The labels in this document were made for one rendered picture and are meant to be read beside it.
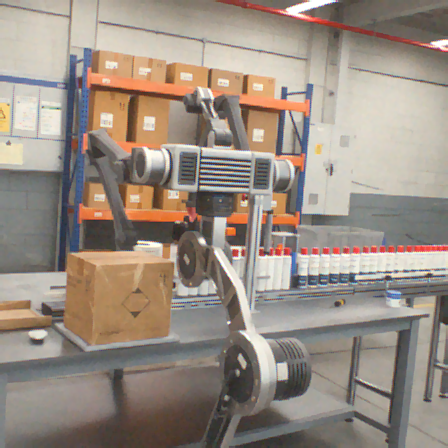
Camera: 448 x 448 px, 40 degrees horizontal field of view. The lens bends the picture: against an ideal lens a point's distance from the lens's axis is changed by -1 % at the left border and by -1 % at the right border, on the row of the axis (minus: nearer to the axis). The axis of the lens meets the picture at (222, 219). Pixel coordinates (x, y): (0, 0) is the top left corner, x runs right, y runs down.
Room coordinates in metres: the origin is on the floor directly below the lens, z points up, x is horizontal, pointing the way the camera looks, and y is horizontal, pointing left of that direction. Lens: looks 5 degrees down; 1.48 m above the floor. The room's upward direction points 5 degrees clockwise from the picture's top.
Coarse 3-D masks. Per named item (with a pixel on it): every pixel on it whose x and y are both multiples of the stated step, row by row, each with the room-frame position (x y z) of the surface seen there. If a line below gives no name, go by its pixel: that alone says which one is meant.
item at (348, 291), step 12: (336, 288) 3.16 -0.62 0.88; (348, 288) 3.20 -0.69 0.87; (180, 300) 2.62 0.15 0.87; (192, 300) 2.65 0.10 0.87; (204, 300) 2.70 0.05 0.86; (216, 300) 2.73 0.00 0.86; (264, 300) 2.89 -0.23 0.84; (276, 300) 2.93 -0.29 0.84; (288, 300) 2.97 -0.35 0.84; (48, 312) 2.31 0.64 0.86; (60, 312) 2.32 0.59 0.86
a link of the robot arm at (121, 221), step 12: (96, 168) 2.56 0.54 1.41; (108, 168) 2.54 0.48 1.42; (108, 180) 2.52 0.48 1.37; (108, 192) 2.51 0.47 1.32; (120, 204) 2.52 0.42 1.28; (120, 216) 2.50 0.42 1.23; (120, 228) 2.49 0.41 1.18; (132, 228) 2.51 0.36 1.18; (120, 240) 2.48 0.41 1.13; (132, 240) 2.50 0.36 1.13
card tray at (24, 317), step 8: (0, 304) 2.36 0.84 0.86; (8, 304) 2.38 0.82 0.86; (16, 304) 2.40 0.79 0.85; (24, 304) 2.41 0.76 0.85; (0, 312) 2.33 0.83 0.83; (8, 312) 2.34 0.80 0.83; (16, 312) 2.35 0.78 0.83; (24, 312) 2.36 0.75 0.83; (32, 312) 2.37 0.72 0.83; (0, 320) 2.11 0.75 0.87; (8, 320) 2.13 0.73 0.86; (16, 320) 2.14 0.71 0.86; (24, 320) 2.16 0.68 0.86; (32, 320) 2.18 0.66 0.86; (40, 320) 2.19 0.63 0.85; (48, 320) 2.21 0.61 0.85; (0, 328) 2.11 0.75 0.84; (8, 328) 2.13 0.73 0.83; (16, 328) 2.15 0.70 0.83
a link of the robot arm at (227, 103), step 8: (224, 96) 2.58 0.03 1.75; (232, 96) 2.60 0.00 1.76; (216, 104) 2.65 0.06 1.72; (224, 104) 2.60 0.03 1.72; (232, 104) 2.58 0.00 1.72; (232, 112) 2.57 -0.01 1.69; (232, 120) 2.56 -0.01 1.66; (240, 120) 2.56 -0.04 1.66; (232, 128) 2.55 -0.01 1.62; (240, 128) 2.54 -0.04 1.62; (240, 136) 2.52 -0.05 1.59; (240, 144) 2.51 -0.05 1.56; (248, 144) 2.52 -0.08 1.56
